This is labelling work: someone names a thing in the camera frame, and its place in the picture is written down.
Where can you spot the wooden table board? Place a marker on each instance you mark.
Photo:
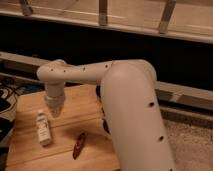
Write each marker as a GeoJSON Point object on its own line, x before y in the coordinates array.
{"type": "Point", "coordinates": [82, 113]}

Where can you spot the red chili pepper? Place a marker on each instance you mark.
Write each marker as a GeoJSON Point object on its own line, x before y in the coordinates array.
{"type": "Point", "coordinates": [79, 145]}

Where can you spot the dark ceramic bowl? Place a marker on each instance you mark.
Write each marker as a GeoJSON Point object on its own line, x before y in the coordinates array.
{"type": "Point", "coordinates": [98, 93]}

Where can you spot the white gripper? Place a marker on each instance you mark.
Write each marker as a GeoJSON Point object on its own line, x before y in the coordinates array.
{"type": "Point", "coordinates": [55, 98]}

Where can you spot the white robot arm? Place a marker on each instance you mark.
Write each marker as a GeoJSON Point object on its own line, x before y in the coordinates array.
{"type": "Point", "coordinates": [127, 90]}

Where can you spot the small white plastic bottle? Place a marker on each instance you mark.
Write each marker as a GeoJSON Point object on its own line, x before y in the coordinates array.
{"type": "Point", "coordinates": [43, 129]}

